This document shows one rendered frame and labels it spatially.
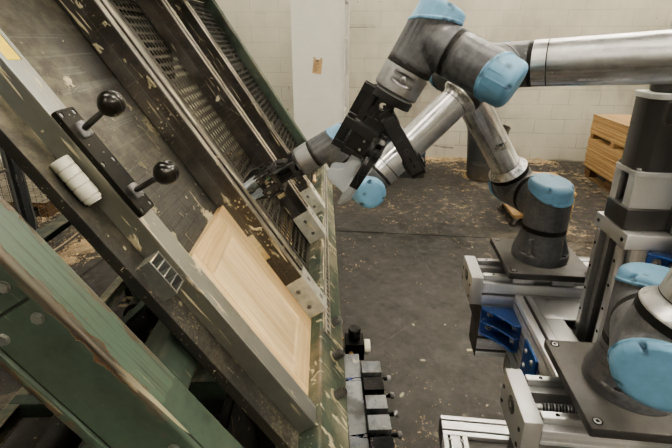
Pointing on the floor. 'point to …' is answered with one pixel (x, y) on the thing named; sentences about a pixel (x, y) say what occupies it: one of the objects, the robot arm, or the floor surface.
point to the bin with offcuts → (476, 166)
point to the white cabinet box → (320, 62)
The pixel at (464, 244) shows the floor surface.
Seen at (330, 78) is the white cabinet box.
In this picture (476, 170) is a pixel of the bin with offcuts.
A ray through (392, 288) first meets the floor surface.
